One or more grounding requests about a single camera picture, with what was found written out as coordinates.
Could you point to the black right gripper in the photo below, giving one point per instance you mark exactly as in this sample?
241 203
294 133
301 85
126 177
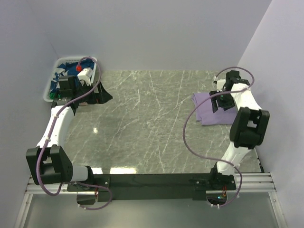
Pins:
227 106

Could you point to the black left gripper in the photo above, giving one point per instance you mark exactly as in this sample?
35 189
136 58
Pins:
100 98

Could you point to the purple t shirt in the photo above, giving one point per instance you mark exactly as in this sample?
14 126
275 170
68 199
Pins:
205 115

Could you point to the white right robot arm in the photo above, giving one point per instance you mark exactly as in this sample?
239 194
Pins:
249 126

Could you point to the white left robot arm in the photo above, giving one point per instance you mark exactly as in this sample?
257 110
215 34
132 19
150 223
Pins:
48 161

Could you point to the blue printed t shirt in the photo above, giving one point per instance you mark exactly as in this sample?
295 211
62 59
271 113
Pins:
66 67

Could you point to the green t shirt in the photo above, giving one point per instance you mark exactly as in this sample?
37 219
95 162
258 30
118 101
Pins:
53 96

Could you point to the white laundry basket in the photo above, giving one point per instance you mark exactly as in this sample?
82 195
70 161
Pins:
45 97

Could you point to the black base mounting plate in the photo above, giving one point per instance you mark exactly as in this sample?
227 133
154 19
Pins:
155 186

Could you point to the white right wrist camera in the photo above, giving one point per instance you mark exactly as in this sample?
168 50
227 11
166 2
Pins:
219 84

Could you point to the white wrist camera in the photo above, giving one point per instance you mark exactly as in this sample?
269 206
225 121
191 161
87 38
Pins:
219 84
85 76

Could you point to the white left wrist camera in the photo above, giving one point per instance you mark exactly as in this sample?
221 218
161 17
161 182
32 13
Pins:
85 76

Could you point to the aluminium frame rail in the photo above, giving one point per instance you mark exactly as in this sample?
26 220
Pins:
253 204

